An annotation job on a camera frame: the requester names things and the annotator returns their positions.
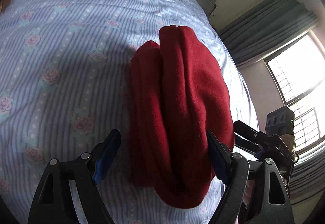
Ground red sweater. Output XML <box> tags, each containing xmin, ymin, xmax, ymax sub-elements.
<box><xmin>127</xmin><ymin>25</ymin><xmax>235</xmax><ymax>209</ymax></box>

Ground person's right hand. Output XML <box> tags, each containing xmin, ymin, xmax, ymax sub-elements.
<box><xmin>235</xmin><ymin>180</ymin><xmax>255</xmax><ymax>224</ymax></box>

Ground window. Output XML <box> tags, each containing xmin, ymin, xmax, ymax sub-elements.
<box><xmin>264</xmin><ymin>31</ymin><xmax>324</xmax><ymax>153</ymax></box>

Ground teal curtain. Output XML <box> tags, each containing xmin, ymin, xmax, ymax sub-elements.
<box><xmin>218</xmin><ymin>0</ymin><xmax>319</xmax><ymax>66</ymax></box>

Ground blue floral bed sheet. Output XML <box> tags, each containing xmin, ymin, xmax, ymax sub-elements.
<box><xmin>1</xmin><ymin>0</ymin><xmax>258</xmax><ymax>223</ymax></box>

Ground folded brown checked garment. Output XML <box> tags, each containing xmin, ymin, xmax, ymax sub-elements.
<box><xmin>0</xmin><ymin>0</ymin><xmax>11</xmax><ymax>13</ymax></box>

